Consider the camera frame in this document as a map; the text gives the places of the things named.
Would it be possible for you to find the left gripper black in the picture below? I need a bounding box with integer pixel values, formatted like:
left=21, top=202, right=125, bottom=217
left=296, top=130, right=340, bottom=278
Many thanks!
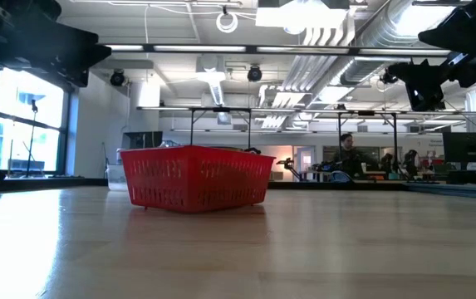
left=0, top=19, right=112, bottom=89

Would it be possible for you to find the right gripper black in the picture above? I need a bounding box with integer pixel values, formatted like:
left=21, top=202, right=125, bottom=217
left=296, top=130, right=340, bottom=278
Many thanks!
left=387, top=0, right=476, bottom=112

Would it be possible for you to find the red slotted plastic basket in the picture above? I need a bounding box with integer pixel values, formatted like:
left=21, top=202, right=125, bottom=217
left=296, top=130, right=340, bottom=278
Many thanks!
left=119, top=144, right=277, bottom=214

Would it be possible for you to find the black round ceiling fixture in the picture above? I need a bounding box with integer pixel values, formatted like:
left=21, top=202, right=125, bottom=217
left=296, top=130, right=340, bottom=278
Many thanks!
left=109, top=68, right=127, bottom=87
left=246, top=65, right=263, bottom=83

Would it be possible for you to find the black tripod stand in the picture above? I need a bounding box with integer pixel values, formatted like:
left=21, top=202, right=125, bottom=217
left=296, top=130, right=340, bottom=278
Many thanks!
left=24, top=98, right=42, bottom=179

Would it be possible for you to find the black computer monitor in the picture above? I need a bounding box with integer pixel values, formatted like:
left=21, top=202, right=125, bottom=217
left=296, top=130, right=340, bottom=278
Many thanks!
left=442, top=131, right=476, bottom=171

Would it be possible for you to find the black box-shaped screen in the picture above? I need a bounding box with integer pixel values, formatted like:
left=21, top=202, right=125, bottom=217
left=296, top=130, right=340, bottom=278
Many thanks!
left=121, top=130, right=164, bottom=150

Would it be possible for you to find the white hanging ceiling unit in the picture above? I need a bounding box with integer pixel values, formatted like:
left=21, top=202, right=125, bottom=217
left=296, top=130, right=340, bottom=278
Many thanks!
left=194, top=53, right=228, bottom=107

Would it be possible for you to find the clear plastic container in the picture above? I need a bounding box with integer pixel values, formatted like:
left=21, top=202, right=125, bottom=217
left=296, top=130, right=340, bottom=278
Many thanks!
left=105, top=163, right=130, bottom=193

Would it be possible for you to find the person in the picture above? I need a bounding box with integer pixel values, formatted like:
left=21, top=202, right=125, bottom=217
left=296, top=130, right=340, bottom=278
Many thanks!
left=331, top=132, right=378, bottom=180

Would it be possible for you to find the white ceiling light panel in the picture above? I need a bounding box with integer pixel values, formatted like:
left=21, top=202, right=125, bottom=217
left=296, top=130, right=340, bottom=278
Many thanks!
left=255, top=0, right=350, bottom=30

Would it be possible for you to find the long overhead light bar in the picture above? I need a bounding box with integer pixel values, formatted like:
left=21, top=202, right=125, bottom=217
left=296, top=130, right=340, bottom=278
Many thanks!
left=96, top=41, right=454, bottom=58

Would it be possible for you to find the silver ventilation duct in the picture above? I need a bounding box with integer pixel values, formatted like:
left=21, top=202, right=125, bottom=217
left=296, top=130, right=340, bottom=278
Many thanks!
left=339, top=0, right=457, bottom=86

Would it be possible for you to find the black background frame rig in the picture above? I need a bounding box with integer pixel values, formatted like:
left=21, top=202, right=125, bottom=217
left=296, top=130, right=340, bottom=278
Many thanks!
left=188, top=106, right=253, bottom=146
left=336, top=110, right=400, bottom=178

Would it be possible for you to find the black aluminium table frame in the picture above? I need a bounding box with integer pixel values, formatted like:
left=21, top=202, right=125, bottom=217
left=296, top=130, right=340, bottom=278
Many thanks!
left=0, top=176, right=476, bottom=201

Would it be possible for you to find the white coiled cable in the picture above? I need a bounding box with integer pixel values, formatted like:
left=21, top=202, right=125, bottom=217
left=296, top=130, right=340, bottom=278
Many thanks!
left=215, top=11, right=239, bottom=34

